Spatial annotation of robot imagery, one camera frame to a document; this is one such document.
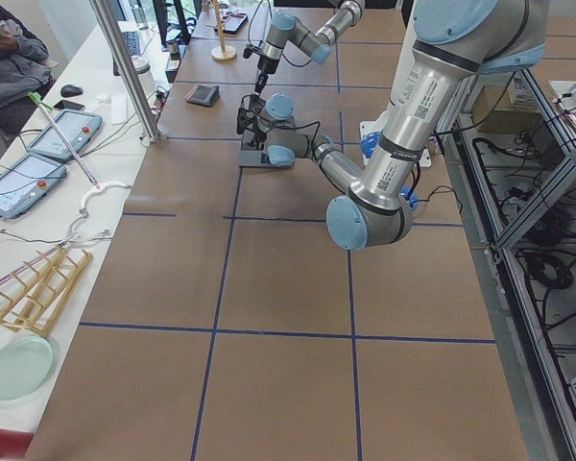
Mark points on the aluminium frame post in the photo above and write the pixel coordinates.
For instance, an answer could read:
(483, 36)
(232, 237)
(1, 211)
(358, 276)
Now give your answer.
(117, 46)

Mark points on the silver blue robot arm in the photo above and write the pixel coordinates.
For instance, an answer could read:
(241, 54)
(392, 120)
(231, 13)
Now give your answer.
(454, 40)
(286, 27)

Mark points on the seated person in grey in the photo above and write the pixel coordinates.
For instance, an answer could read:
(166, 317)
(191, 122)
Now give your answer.
(22, 71)

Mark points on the grey pink folded cloth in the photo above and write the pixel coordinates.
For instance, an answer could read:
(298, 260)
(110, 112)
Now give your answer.
(203, 95)

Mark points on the wooden dish rack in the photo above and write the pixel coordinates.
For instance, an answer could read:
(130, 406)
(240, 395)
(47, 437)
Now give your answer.
(33, 296)

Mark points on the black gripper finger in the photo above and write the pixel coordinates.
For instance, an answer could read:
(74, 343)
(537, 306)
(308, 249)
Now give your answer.
(259, 86)

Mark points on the grey laptop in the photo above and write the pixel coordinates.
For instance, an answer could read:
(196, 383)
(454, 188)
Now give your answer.
(253, 154)

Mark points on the pale green plate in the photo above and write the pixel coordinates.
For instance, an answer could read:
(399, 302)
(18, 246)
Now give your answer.
(24, 365)

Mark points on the black label box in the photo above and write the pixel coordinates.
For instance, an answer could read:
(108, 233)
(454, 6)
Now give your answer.
(171, 70)

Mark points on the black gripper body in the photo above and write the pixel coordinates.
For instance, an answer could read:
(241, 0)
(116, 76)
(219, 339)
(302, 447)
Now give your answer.
(267, 64)
(255, 133)

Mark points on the teach pendant tablet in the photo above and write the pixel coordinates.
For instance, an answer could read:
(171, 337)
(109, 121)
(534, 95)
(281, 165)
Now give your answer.
(77, 126)
(26, 182)

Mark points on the black computer mouse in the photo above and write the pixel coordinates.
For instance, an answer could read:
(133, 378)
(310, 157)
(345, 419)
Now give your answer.
(68, 91)

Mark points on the wooden mug tree stand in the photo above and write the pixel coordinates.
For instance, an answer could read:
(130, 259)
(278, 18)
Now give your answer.
(223, 52)

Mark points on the lower teach pendant tablet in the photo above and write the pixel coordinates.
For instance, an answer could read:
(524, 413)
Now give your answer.
(26, 182)

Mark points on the upper teach pendant tablet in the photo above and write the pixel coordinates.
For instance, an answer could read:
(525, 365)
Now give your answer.
(77, 126)

